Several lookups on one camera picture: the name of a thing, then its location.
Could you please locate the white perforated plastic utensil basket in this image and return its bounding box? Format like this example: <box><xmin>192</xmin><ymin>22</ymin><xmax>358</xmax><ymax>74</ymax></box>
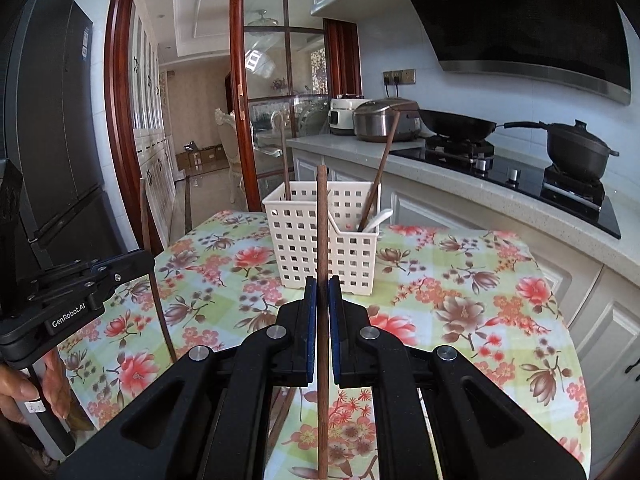
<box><xmin>262</xmin><ymin>181</ymin><xmax>382</xmax><ymax>295</ymax></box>

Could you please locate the dark refrigerator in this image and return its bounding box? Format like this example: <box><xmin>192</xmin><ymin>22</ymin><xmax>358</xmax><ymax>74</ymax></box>
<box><xmin>0</xmin><ymin>0</ymin><xmax>143</xmax><ymax>321</ymax></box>

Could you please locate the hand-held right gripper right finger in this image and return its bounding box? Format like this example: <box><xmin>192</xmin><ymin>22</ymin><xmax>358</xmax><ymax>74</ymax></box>
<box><xmin>327</xmin><ymin>275</ymin><xmax>587</xmax><ymax>480</ymax></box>

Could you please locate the black glass range hood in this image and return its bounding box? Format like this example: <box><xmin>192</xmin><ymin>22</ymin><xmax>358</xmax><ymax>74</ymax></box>
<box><xmin>390</xmin><ymin>0</ymin><xmax>633</xmax><ymax>107</ymax></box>

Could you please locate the black lidded cooking pot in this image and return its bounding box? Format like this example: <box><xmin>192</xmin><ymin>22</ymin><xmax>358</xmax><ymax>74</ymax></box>
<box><xmin>545</xmin><ymin>120</ymin><xmax>620</xmax><ymax>181</ymax></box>

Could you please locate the red wooden door frame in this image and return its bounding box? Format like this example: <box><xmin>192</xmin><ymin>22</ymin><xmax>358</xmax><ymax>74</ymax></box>
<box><xmin>104</xmin><ymin>0</ymin><xmax>311</xmax><ymax>256</ymax></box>

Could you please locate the white hallway cabinet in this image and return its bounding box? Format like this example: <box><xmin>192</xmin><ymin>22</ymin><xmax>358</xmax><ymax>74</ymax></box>
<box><xmin>131</xmin><ymin>10</ymin><xmax>177</xmax><ymax>241</ymax></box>

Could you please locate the slim brown wooden chopstick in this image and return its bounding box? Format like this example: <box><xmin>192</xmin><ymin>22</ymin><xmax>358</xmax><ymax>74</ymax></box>
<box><xmin>316</xmin><ymin>164</ymin><xmax>331</xmax><ymax>480</ymax></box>
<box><xmin>140</xmin><ymin>177</ymin><xmax>178</xmax><ymax>363</ymax></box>

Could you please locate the white pressure cooker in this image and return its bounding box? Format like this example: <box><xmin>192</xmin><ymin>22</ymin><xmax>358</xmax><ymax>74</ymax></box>
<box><xmin>328</xmin><ymin>94</ymin><xmax>371</xmax><ymax>136</ymax></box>

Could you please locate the set of brown chopsticks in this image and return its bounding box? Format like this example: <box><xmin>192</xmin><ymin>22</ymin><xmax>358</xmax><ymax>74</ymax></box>
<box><xmin>279</xmin><ymin>111</ymin><xmax>401</xmax><ymax>233</ymax></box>

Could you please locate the white ceramic soup spoon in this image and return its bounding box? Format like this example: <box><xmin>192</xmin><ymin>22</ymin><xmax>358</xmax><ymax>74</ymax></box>
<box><xmin>361</xmin><ymin>209</ymin><xmax>393</xmax><ymax>233</ymax></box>

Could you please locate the glass sliding door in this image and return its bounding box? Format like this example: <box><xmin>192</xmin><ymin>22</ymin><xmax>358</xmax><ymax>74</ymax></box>
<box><xmin>229</xmin><ymin>0</ymin><xmax>361</xmax><ymax>206</ymax></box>

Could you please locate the silver rice cooker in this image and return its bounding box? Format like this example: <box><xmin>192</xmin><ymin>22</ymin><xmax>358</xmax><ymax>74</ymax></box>
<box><xmin>352</xmin><ymin>99</ymin><xmax>423</xmax><ymax>143</ymax></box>

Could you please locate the black wok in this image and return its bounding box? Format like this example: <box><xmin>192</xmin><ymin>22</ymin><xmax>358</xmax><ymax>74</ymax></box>
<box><xmin>419</xmin><ymin>109</ymin><xmax>551</xmax><ymax>141</ymax></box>

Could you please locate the white ornate dining chair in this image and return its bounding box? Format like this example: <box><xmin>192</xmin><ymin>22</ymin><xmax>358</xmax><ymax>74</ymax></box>
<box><xmin>215</xmin><ymin>108</ymin><xmax>256</xmax><ymax>201</ymax></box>

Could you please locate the person's left hand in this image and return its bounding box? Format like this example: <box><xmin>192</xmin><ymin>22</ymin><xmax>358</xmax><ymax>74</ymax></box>
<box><xmin>0</xmin><ymin>347</ymin><xmax>71</xmax><ymax>428</ymax></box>

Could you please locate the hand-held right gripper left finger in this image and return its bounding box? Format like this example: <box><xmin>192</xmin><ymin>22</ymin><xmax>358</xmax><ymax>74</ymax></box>
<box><xmin>55</xmin><ymin>275</ymin><xmax>318</xmax><ymax>480</ymax></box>

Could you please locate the floral plastic tablecloth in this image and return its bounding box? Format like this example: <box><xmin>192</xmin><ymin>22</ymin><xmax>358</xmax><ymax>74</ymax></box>
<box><xmin>55</xmin><ymin>210</ymin><xmax>591</xmax><ymax>480</ymax></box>

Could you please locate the black glass gas stove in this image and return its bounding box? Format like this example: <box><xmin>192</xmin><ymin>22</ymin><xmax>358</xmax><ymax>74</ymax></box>
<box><xmin>390</xmin><ymin>137</ymin><xmax>622</xmax><ymax>240</ymax></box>

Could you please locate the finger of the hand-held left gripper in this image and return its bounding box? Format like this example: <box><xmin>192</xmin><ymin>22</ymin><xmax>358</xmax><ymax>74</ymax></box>
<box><xmin>30</xmin><ymin>250</ymin><xmax>155</xmax><ymax>288</ymax></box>
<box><xmin>34</xmin><ymin>258</ymin><xmax>156</xmax><ymax>312</ymax></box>

